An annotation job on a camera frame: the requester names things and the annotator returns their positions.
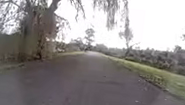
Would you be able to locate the small tree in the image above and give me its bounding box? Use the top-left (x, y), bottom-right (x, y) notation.
top-left (82, 27), bottom-right (97, 53)

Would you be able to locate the grey kerb strip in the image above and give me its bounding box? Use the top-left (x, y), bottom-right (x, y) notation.
top-left (0, 41), bottom-right (86, 87)

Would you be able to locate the slender tree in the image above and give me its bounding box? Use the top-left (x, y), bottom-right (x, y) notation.
top-left (115, 25), bottom-right (136, 58)

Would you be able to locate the large bare-branched tree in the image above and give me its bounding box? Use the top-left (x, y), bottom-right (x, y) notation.
top-left (0, 0), bottom-right (133, 72)

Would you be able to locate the grey asphalt road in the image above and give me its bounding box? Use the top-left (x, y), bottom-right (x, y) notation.
top-left (0, 40), bottom-right (185, 105)

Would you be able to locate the grass verge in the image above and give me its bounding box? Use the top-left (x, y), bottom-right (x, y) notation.
top-left (96, 53), bottom-right (185, 105)

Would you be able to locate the row of bushes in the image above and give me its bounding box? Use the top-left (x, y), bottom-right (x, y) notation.
top-left (90, 23), bottom-right (185, 79)

